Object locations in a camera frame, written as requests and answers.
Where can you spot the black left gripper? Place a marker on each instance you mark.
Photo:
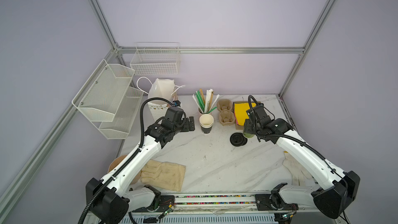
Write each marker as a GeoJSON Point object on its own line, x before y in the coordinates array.
{"type": "Point", "coordinates": [186, 127]}

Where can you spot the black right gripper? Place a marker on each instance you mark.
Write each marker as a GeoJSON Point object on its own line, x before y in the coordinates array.
{"type": "Point", "coordinates": [245, 126]}

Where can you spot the green paper cup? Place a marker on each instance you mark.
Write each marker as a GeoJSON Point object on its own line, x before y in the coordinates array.
{"type": "Point", "coordinates": [248, 135]}

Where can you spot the black plastic cup lids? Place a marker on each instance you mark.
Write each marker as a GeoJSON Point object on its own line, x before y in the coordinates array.
{"type": "Point", "coordinates": [238, 139]}

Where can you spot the paper cups black sleeve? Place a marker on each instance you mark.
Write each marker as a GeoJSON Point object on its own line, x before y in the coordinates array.
{"type": "Point", "coordinates": [206, 123]}

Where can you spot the cartoon animal paper gift bag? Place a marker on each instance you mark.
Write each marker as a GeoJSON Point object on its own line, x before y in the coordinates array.
{"type": "Point", "coordinates": [163, 88]}

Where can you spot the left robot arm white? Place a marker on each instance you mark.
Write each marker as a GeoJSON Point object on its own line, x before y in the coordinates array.
{"type": "Point", "coordinates": [133, 168]}

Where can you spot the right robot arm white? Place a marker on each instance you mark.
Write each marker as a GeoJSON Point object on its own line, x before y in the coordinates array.
{"type": "Point", "coordinates": [336, 189]}

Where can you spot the cardboard box yellow napkins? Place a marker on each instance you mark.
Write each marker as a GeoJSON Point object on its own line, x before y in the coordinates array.
{"type": "Point", "coordinates": [239, 110]}

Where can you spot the stacked pulp cup carriers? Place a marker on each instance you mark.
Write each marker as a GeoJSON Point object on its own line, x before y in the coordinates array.
{"type": "Point", "coordinates": [226, 115]}

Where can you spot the pink metal bucket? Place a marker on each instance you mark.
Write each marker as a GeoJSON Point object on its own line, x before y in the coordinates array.
{"type": "Point", "coordinates": [201, 113]}

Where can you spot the green wrapped straw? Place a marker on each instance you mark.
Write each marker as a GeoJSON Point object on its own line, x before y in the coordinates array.
{"type": "Point", "coordinates": [199, 98]}

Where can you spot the beige work glove left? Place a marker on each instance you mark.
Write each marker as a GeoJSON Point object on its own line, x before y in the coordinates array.
{"type": "Point", "coordinates": [164, 175]}

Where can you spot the white mesh shelf lower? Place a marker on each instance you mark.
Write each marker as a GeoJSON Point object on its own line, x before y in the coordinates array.
{"type": "Point", "coordinates": [120, 127]}

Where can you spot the white mesh shelf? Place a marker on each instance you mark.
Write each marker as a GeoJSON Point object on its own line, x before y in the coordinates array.
{"type": "Point", "coordinates": [120, 127]}
{"type": "Point", "coordinates": [101, 96]}

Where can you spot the kraft bowl with green plant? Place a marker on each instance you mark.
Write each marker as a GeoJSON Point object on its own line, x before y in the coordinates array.
{"type": "Point", "coordinates": [116, 162]}

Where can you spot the white mesh shelf upper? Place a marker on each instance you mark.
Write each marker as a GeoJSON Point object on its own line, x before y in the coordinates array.
{"type": "Point", "coordinates": [101, 96]}

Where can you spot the white wire basket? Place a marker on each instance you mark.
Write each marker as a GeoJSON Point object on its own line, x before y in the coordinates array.
{"type": "Point", "coordinates": [156, 58]}

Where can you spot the aluminium frame profiles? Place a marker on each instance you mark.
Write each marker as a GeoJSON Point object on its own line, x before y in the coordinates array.
{"type": "Point", "coordinates": [23, 179]}

